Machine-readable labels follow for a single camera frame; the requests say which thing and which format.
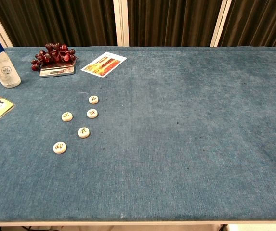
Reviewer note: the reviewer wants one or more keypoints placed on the dark pleated curtain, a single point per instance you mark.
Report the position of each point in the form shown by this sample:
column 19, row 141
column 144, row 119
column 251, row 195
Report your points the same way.
column 56, row 21
column 171, row 21
column 260, row 21

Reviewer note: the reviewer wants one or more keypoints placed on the red yellow picture card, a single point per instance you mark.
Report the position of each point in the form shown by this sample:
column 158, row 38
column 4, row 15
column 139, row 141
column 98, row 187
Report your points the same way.
column 104, row 64

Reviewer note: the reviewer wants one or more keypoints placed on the blue fabric tablecloth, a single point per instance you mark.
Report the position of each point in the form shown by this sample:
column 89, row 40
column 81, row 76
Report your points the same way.
column 176, row 132

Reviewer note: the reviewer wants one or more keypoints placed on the dark red grape bunch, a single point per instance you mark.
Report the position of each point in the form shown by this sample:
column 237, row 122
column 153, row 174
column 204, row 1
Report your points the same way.
column 53, row 55

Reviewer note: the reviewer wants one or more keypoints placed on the small silver kitchen scale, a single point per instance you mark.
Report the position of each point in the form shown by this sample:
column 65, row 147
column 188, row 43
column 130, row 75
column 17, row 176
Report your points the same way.
column 56, row 71

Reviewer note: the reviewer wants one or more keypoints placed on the round cream chess piece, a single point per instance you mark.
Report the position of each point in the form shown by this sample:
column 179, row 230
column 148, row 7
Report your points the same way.
column 93, row 99
column 59, row 147
column 83, row 132
column 67, row 116
column 92, row 113

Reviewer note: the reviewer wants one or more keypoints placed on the blue capped white bottle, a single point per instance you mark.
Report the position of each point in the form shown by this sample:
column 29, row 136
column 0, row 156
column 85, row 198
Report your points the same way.
column 5, row 69

